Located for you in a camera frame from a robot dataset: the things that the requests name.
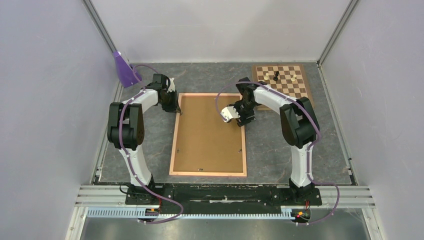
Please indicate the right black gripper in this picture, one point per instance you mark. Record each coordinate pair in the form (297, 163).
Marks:
(243, 120)

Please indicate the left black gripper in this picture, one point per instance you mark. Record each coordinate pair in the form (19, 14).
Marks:
(174, 107)

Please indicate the brown cardboard backing board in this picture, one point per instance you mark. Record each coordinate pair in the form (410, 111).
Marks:
(205, 142)

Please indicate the wooden picture frame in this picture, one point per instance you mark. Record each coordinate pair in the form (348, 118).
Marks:
(174, 149)

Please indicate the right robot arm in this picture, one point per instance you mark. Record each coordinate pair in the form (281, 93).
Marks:
(299, 127)

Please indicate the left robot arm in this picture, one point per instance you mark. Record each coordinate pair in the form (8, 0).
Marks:
(126, 131)

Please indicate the black chess piece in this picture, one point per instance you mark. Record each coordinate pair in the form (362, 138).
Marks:
(276, 76)

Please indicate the purple plastic wedge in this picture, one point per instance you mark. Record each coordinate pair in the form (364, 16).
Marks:
(125, 73)

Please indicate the wooden chessboard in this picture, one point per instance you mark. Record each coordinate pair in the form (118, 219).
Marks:
(297, 89)

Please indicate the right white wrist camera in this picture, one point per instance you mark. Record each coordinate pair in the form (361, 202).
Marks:
(229, 113)

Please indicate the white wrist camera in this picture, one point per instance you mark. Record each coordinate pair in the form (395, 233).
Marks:
(171, 85)
(229, 113)

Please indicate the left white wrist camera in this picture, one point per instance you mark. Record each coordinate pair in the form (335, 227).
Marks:
(171, 85)

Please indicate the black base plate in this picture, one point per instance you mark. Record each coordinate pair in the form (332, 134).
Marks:
(222, 198)

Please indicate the aluminium rail frame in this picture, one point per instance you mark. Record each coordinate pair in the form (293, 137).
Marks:
(106, 201)

